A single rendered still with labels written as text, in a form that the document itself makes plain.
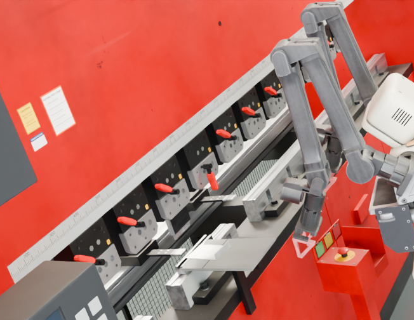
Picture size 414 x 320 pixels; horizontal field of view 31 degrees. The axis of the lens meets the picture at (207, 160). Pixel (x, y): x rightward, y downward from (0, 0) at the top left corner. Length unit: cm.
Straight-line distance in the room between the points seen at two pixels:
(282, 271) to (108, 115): 93
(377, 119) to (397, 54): 207
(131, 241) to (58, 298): 107
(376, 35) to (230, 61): 166
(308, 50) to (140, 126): 58
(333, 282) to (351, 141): 72
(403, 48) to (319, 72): 223
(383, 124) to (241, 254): 60
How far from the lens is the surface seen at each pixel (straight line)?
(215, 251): 243
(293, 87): 205
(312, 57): 201
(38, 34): 199
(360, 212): 331
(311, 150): 211
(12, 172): 108
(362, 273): 259
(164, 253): 253
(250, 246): 239
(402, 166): 209
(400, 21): 418
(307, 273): 287
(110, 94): 215
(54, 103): 199
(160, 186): 223
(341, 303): 315
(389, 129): 220
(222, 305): 238
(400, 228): 231
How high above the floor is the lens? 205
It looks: 19 degrees down
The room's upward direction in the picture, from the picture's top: 19 degrees counter-clockwise
